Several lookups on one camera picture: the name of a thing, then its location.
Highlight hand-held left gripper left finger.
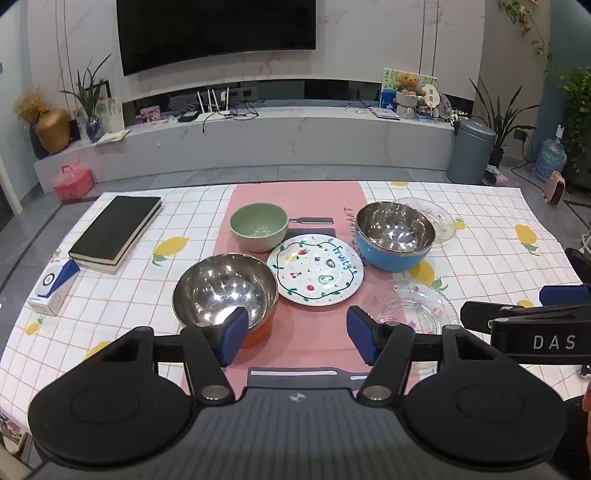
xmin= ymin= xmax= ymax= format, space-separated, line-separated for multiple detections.
xmin=99 ymin=306 xmax=250 ymax=403

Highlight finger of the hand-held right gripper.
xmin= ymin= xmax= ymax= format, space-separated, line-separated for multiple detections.
xmin=460 ymin=300 xmax=546 ymax=334
xmin=539 ymin=284 xmax=591 ymax=308

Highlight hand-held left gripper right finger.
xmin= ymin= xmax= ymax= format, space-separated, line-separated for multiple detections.
xmin=346 ymin=305 xmax=496 ymax=403

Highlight orange steel bowl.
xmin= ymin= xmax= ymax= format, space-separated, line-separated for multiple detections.
xmin=172 ymin=253 xmax=280 ymax=348

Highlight clear glass flower plate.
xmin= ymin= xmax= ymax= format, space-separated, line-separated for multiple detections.
xmin=365 ymin=279 xmax=462 ymax=336
xmin=392 ymin=197 xmax=456 ymax=248

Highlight white painted fruit plate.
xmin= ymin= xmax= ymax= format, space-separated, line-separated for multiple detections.
xmin=267 ymin=234 xmax=365 ymax=306

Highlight blue steel bowl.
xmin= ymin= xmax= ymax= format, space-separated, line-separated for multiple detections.
xmin=355 ymin=200 xmax=437 ymax=272

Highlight green ceramic bowl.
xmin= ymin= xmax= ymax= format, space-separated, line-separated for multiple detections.
xmin=229 ymin=203 xmax=290 ymax=254

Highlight pink small heater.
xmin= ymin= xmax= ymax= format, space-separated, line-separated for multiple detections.
xmin=542 ymin=171 xmax=568 ymax=205

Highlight lemon print checked tablecloth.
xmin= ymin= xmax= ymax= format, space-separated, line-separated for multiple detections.
xmin=0 ymin=181 xmax=585 ymax=446

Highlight blue water jug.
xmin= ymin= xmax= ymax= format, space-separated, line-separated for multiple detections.
xmin=533 ymin=124 xmax=568 ymax=184

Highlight black hardcover book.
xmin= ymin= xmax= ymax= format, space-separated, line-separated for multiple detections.
xmin=68 ymin=196 xmax=164 ymax=276

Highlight grey round trash can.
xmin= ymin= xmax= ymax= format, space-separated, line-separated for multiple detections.
xmin=447 ymin=117 xmax=498 ymax=186

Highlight tall bushy green plant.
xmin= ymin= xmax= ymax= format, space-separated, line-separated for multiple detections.
xmin=556 ymin=67 xmax=591 ymax=177

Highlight potted long leaf plant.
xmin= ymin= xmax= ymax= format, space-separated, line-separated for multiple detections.
xmin=468 ymin=76 xmax=541 ymax=167

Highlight white and blue box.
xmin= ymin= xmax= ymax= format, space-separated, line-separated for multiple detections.
xmin=26 ymin=258 xmax=80 ymax=317

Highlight grey marble television cabinet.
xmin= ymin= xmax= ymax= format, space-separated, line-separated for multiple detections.
xmin=33 ymin=99 xmax=456 ymax=195

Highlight patterned decorative plate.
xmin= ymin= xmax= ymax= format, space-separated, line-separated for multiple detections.
xmin=437 ymin=92 xmax=456 ymax=122

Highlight white router with antennas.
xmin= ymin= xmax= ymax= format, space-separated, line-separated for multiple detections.
xmin=197 ymin=88 xmax=236 ymax=122

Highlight pink plastic basket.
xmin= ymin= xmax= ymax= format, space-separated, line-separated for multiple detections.
xmin=52 ymin=166 xmax=93 ymax=202

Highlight brown teddy bear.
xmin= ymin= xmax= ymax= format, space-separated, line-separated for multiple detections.
xmin=396 ymin=72 xmax=421 ymax=98

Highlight blue glass vase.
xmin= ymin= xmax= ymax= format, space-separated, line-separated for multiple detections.
xmin=85 ymin=115 xmax=106 ymax=143

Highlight white illustrated card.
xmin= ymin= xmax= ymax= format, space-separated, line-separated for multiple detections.
xmin=95 ymin=97 xmax=125 ymax=133

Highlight floral picture board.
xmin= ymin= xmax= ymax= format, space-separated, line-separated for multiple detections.
xmin=381 ymin=68 xmax=439 ymax=112

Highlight hanging vine plant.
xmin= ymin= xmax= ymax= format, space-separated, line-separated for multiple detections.
xmin=499 ymin=0 xmax=553 ymax=71

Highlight gold round vase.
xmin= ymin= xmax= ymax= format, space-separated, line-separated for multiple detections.
xmin=36 ymin=109 xmax=72 ymax=155

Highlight green leafy plant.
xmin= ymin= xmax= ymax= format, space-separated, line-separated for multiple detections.
xmin=60 ymin=54 xmax=113 ymax=119

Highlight black flat television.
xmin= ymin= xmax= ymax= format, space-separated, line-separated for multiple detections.
xmin=115 ymin=0 xmax=318 ymax=77

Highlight dried yellow flowers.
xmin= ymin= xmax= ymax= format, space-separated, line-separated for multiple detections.
xmin=13 ymin=88 xmax=49 ymax=123

